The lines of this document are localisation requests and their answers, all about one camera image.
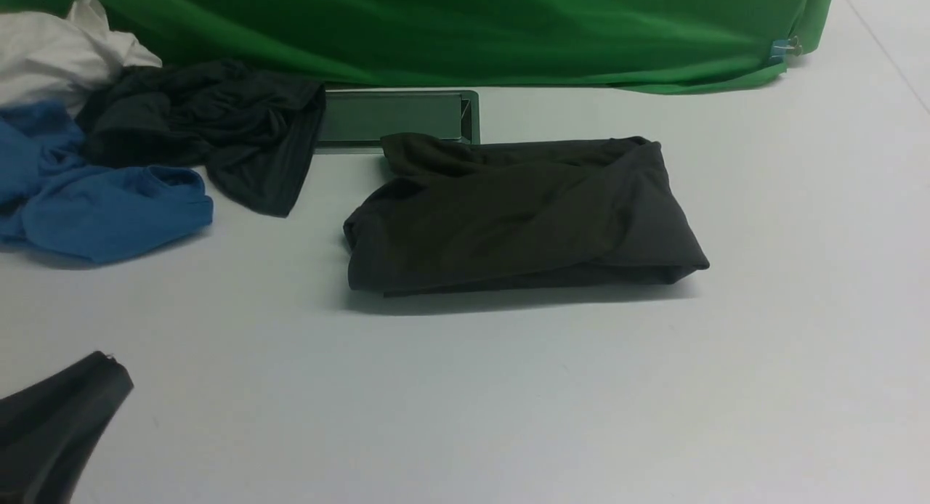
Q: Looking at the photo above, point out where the dark gray long-sleeved shirt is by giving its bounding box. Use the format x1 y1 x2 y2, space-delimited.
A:
343 133 710 296

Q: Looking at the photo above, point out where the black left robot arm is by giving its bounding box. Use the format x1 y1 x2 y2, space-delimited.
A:
1 351 134 503

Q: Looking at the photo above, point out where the gray flat tray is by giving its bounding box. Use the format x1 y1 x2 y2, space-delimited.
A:
315 90 480 154

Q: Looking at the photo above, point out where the dark teal crumpled garment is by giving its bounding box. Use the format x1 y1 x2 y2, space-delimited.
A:
76 60 328 217

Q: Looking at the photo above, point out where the green backdrop cloth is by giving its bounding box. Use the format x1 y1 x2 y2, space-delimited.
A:
2 0 831 96

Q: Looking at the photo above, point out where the blue binder clip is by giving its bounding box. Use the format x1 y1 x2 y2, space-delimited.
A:
769 36 804 63

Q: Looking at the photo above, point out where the blue crumpled garment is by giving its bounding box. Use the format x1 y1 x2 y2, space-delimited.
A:
1 101 214 264

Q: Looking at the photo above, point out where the white crumpled garment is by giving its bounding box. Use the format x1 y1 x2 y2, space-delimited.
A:
1 0 162 117

